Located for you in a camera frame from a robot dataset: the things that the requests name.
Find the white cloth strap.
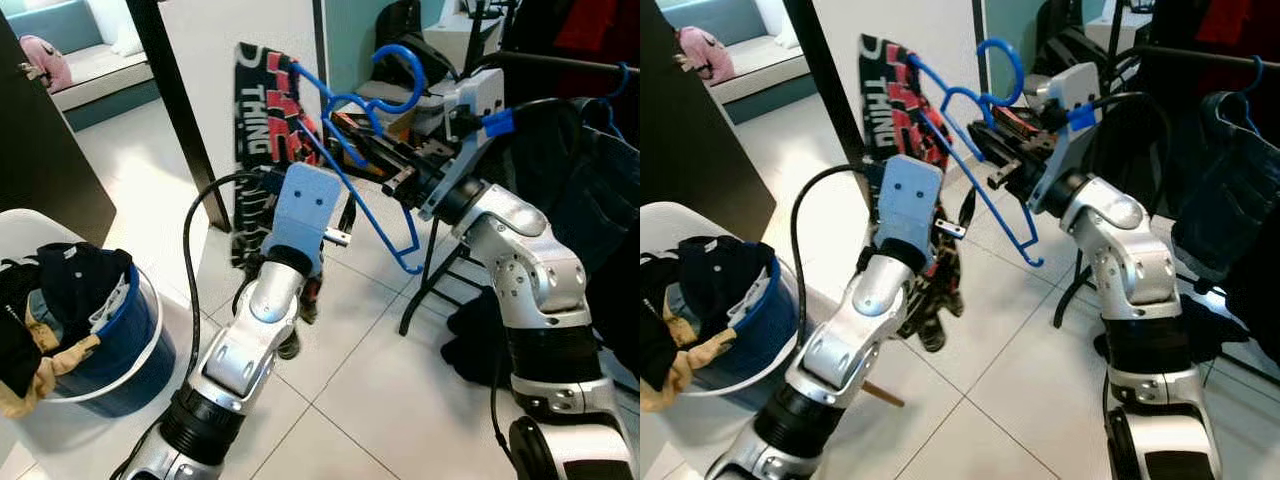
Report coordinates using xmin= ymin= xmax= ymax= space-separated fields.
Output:
xmin=90 ymin=275 xmax=131 ymax=331
xmin=735 ymin=270 xmax=771 ymax=326

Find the grey blue sofa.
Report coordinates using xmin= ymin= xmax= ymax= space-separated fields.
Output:
xmin=0 ymin=0 xmax=161 ymax=131
xmin=655 ymin=0 xmax=826 ymax=126

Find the pink bag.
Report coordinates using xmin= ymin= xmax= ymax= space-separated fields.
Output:
xmin=677 ymin=27 xmax=736 ymax=86
xmin=18 ymin=35 xmax=73 ymax=93

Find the blue plastic clothes hanger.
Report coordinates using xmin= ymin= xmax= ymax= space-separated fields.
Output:
xmin=905 ymin=37 xmax=1046 ymax=269
xmin=1215 ymin=55 xmax=1266 ymax=136
xmin=583 ymin=62 xmax=633 ymax=141
xmin=290 ymin=43 xmax=429 ymax=276

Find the white cushion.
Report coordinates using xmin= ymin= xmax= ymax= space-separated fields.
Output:
xmin=85 ymin=0 xmax=141 ymax=56
xmin=755 ymin=0 xmax=801 ymax=49

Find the wooden chair leg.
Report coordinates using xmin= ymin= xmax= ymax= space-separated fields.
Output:
xmin=862 ymin=380 xmax=906 ymax=409

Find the black door frame post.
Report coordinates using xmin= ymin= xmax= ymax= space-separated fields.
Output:
xmin=125 ymin=0 xmax=233 ymax=231
xmin=783 ymin=0 xmax=871 ymax=171

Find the black hanging garment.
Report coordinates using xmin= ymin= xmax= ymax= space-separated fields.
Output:
xmin=1225 ymin=225 xmax=1280 ymax=346
xmin=570 ymin=190 xmax=641 ymax=401

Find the navy garment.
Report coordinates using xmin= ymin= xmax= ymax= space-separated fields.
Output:
xmin=640 ymin=235 xmax=776 ymax=391
xmin=0 ymin=240 xmax=136 ymax=396

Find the blue plastic bucket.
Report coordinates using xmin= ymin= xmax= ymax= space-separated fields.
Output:
xmin=30 ymin=262 xmax=179 ymax=419
xmin=680 ymin=255 xmax=801 ymax=396

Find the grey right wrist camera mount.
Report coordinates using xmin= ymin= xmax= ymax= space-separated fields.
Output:
xmin=420 ymin=68 xmax=513 ymax=221
xmin=1028 ymin=62 xmax=1101 ymax=216

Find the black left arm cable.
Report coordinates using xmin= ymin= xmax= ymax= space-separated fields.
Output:
xmin=182 ymin=168 xmax=291 ymax=346
xmin=790 ymin=162 xmax=891 ymax=346

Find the black clothes rack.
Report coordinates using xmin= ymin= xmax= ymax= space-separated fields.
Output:
xmin=398 ymin=0 xmax=641 ymax=336
xmin=1050 ymin=0 xmax=1280 ymax=331

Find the beige garment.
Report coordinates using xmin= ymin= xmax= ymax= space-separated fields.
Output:
xmin=640 ymin=328 xmax=739 ymax=413
xmin=0 ymin=320 xmax=103 ymax=419

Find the black backpack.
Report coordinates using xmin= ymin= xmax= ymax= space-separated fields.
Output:
xmin=375 ymin=0 xmax=461 ymax=86
xmin=1035 ymin=0 xmax=1111 ymax=81

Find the red hanging garment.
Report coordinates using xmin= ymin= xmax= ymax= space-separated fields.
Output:
xmin=1195 ymin=0 xmax=1266 ymax=46
xmin=555 ymin=0 xmax=626 ymax=56

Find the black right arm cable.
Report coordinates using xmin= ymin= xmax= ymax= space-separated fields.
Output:
xmin=487 ymin=340 xmax=513 ymax=463

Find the black clothes heap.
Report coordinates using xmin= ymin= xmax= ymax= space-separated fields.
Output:
xmin=440 ymin=290 xmax=521 ymax=386

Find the black red printed garment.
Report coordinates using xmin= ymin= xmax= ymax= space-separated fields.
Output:
xmin=858 ymin=35 xmax=966 ymax=351
xmin=230 ymin=42 xmax=331 ymax=331

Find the black door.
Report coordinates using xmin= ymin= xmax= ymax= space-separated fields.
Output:
xmin=640 ymin=0 xmax=776 ymax=241
xmin=0 ymin=10 xmax=116 ymax=246

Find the dark blue denim garment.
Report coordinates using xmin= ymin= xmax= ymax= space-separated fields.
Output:
xmin=505 ymin=95 xmax=641 ymax=276
xmin=1170 ymin=90 xmax=1280 ymax=281

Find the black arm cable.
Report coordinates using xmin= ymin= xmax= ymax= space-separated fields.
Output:
xmin=182 ymin=168 xmax=291 ymax=346
xmin=487 ymin=340 xmax=513 ymax=463
xmin=790 ymin=162 xmax=891 ymax=346

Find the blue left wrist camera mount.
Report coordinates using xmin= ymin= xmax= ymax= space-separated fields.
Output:
xmin=875 ymin=153 xmax=946 ymax=271
xmin=272 ymin=162 xmax=343 ymax=276

